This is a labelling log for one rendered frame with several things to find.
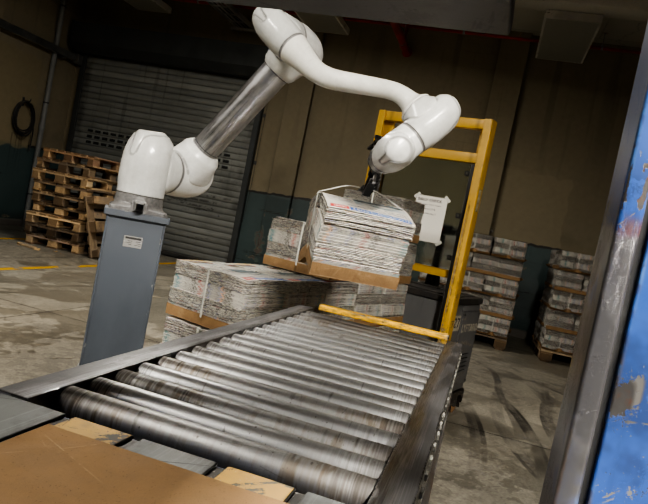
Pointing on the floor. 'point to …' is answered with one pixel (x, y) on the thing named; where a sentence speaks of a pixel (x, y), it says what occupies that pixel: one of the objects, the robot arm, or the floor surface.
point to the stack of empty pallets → (63, 230)
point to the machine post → (619, 325)
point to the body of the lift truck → (424, 314)
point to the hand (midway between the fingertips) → (367, 168)
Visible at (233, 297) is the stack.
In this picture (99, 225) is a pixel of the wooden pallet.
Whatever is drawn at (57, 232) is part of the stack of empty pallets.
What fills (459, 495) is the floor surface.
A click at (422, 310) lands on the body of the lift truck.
